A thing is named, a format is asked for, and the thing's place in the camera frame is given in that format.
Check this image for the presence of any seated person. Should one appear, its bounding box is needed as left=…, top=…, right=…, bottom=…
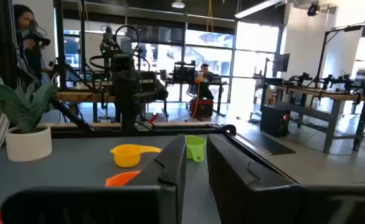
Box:
left=194, top=63, right=224, bottom=102

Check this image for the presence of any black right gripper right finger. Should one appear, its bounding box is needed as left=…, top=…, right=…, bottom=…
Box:
left=206, top=133, right=305, bottom=224

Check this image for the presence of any black table clamp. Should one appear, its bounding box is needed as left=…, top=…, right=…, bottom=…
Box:
left=219, top=123, right=238, bottom=136

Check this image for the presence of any grey table mat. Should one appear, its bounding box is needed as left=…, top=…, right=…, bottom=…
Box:
left=0, top=134, right=227, bottom=224

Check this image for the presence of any yellow measuring cup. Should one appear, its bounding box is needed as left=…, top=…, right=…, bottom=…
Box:
left=110, top=144, right=163, bottom=169

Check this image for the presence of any green artificial plant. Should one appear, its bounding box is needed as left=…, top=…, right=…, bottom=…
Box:
left=0, top=70, right=59, bottom=133

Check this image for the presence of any grey metal workbench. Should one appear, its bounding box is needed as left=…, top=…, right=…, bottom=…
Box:
left=263, top=83, right=365, bottom=153

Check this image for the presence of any black monitor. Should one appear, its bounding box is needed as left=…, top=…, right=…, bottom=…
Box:
left=274, top=53, right=291, bottom=73

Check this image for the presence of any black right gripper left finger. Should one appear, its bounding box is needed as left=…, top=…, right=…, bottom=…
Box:
left=126, top=133, right=188, bottom=224

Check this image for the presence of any red tool case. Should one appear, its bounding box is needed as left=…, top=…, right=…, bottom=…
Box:
left=189, top=98, right=214, bottom=118

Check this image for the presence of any wooden workbench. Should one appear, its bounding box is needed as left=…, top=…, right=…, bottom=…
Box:
left=57, top=91, right=118, bottom=123

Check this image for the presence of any yellow cable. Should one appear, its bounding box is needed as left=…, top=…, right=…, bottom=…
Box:
left=191, top=73, right=202, bottom=119

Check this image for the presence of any black ceiling camera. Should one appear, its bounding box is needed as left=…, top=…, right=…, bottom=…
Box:
left=306, top=1, right=320, bottom=17

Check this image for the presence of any black aluminium rig frame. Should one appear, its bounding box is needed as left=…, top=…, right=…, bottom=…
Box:
left=0, top=0, right=297, bottom=184

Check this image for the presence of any black crate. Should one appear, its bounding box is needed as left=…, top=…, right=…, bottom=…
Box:
left=173, top=61, right=196, bottom=83

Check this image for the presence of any long ceiling light strip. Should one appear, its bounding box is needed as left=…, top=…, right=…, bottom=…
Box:
left=234, top=0, right=283, bottom=19

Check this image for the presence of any black computer tower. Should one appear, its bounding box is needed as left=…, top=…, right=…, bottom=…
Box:
left=260, top=104, right=291, bottom=138

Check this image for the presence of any green measuring cup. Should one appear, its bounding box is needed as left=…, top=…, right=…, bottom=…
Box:
left=185, top=134, right=207, bottom=163

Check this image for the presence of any white plant pot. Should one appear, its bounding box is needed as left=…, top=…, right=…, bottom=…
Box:
left=5, top=124, right=53, bottom=162

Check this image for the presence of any standing person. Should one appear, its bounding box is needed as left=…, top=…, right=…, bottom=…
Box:
left=12, top=3, right=57, bottom=91

